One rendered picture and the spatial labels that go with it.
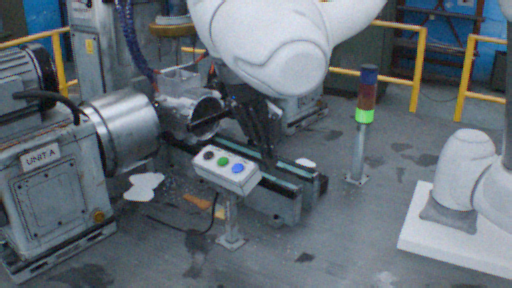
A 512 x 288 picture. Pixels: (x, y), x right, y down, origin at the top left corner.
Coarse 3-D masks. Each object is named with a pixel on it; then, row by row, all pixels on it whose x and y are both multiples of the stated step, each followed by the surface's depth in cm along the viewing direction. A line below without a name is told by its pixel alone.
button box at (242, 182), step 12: (216, 156) 102; (228, 156) 100; (204, 168) 100; (216, 168) 98; (228, 168) 97; (252, 168) 96; (216, 180) 100; (228, 180) 96; (240, 180) 94; (252, 180) 96; (240, 192) 96
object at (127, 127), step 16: (96, 96) 116; (112, 96) 115; (128, 96) 117; (144, 96) 119; (80, 112) 110; (96, 112) 109; (112, 112) 110; (128, 112) 113; (144, 112) 116; (96, 128) 106; (112, 128) 108; (128, 128) 112; (144, 128) 115; (160, 128) 120; (112, 144) 109; (128, 144) 112; (144, 144) 117; (160, 144) 123; (112, 160) 111; (128, 160) 114; (144, 160) 122; (112, 176) 117
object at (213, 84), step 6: (210, 72) 160; (210, 78) 161; (216, 78) 158; (210, 84) 155; (216, 84) 156; (222, 84) 157; (222, 90) 159; (222, 96) 160; (228, 96) 158; (270, 96) 159; (222, 102) 161
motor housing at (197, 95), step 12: (192, 96) 133; (204, 96) 134; (156, 108) 141; (168, 108) 136; (204, 108) 148; (216, 108) 144; (168, 120) 137; (180, 120) 133; (192, 120) 151; (192, 132) 145; (204, 132) 144
